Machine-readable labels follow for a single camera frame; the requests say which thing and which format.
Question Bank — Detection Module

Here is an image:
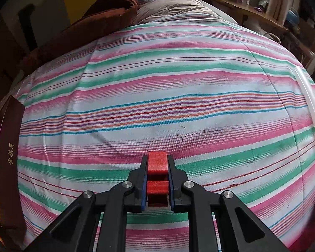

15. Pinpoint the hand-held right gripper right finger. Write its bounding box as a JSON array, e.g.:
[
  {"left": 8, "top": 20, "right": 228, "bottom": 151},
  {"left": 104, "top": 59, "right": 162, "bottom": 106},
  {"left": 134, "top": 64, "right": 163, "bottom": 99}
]
[{"left": 167, "top": 155, "right": 292, "bottom": 252}]

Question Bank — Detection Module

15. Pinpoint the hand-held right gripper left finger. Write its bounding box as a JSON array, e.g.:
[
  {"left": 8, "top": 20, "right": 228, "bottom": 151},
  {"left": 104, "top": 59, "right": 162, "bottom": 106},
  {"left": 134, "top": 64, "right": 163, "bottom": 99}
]
[{"left": 24, "top": 155, "right": 150, "bottom": 252}]

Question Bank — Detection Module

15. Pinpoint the red plastic block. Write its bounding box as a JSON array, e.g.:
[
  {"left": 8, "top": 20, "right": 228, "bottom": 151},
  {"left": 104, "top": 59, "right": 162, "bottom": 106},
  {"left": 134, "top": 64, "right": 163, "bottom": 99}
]
[{"left": 147, "top": 151, "right": 170, "bottom": 208}]

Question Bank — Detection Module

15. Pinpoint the square metal tin box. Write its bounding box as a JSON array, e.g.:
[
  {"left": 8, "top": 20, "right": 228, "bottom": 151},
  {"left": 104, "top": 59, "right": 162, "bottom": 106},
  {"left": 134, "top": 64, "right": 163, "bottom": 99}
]
[{"left": 0, "top": 96, "right": 27, "bottom": 231}]

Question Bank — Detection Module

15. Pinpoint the striped pink green blanket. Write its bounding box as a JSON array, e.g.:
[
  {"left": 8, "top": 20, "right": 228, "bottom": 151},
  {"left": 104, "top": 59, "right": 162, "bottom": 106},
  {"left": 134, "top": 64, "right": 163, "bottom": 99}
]
[{"left": 9, "top": 22, "right": 315, "bottom": 252}]

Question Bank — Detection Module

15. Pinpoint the white translucent tube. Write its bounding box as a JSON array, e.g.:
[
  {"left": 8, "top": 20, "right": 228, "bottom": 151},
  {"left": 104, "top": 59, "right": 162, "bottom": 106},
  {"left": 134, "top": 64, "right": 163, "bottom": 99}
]
[{"left": 294, "top": 67, "right": 315, "bottom": 130}]

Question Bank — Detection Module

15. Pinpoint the grey pillow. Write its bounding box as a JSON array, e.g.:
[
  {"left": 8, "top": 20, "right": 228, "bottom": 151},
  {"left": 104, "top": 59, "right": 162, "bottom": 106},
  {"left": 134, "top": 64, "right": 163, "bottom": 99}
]
[{"left": 133, "top": 0, "right": 226, "bottom": 28}]

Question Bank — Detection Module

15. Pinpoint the wooden shelf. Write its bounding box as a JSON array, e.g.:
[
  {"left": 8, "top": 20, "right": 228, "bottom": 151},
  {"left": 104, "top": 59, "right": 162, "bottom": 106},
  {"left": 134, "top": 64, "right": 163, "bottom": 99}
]
[{"left": 199, "top": 0, "right": 289, "bottom": 32}]

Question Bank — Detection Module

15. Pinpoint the grey yellow blue headboard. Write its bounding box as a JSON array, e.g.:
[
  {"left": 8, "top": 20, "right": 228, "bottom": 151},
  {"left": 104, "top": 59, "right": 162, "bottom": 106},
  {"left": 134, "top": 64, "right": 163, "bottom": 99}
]
[{"left": 63, "top": 0, "right": 188, "bottom": 27}]

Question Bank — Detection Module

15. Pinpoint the blue plastic container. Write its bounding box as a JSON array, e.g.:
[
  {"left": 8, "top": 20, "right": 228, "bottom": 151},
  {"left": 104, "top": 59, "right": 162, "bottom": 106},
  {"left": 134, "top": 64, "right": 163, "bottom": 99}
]
[{"left": 286, "top": 8, "right": 301, "bottom": 25}]

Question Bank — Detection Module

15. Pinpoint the white plastic handle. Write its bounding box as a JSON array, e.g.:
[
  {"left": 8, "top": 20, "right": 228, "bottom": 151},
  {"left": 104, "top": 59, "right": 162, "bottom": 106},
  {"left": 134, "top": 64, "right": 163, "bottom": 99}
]
[{"left": 264, "top": 33, "right": 281, "bottom": 44}]

